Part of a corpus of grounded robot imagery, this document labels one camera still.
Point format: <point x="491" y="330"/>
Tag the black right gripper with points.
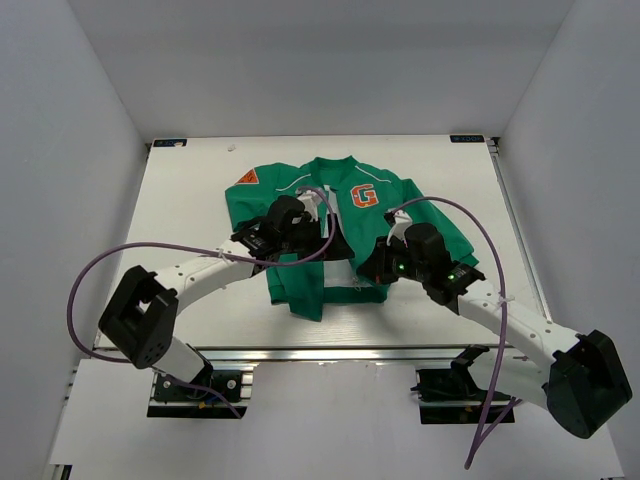
<point x="376" y="266"/>

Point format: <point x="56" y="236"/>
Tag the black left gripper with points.
<point x="338" y="248"/>

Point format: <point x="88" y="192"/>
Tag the green varsity jacket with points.
<point x="359" y="194"/>

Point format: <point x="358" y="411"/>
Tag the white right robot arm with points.
<point x="579" y="379"/>

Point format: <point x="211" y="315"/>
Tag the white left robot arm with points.
<point x="139" y="319"/>

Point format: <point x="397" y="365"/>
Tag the blue right corner label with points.
<point x="466" y="138"/>

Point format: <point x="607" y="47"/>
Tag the blue corner label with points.
<point x="169" y="143"/>
<point x="466" y="138"/>

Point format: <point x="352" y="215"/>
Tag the blue left corner label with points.
<point x="169" y="143"/>

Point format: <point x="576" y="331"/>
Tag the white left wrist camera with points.
<point x="311" y="198"/>

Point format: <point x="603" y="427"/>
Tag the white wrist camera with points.
<point x="399" y="221"/>
<point x="311" y="198"/>

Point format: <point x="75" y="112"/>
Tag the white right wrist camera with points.
<point x="399" y="221"/>

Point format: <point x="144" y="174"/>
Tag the aluminium right side rail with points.
<point x="533" y="279"/>

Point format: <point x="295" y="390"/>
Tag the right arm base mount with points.
<point x="444" y="390"/>

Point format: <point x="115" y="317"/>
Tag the aluminium table edge rail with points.
<point x="320" y="354"/>

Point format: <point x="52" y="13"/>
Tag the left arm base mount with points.
<point x="170" y="400"/>

